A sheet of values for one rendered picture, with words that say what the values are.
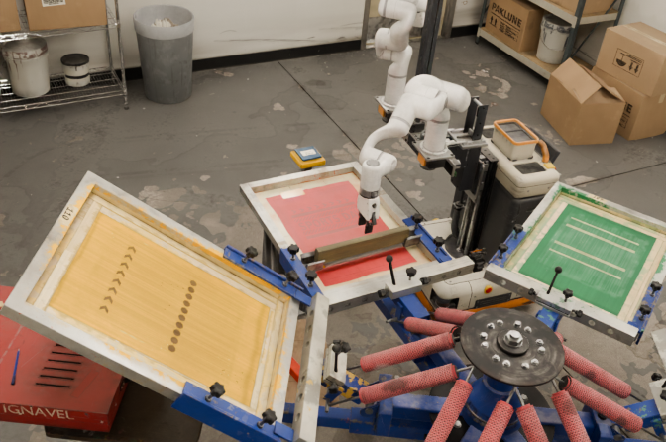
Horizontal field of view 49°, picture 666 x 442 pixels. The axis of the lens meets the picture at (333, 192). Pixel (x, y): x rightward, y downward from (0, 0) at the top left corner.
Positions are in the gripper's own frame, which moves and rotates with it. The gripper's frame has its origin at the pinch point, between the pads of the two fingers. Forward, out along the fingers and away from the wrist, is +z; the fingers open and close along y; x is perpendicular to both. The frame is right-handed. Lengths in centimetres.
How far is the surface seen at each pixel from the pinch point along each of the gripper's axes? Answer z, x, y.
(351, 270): 16.4, 7.1, -5.4
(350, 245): 6.6, 6.8, -2.0
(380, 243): 9.7, -6.7, -1.8
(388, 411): 7, 30, -76
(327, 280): 16.3, 18.5, -7.9
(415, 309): 7.8, 0.1, -40.7
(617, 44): 50, -329, 192
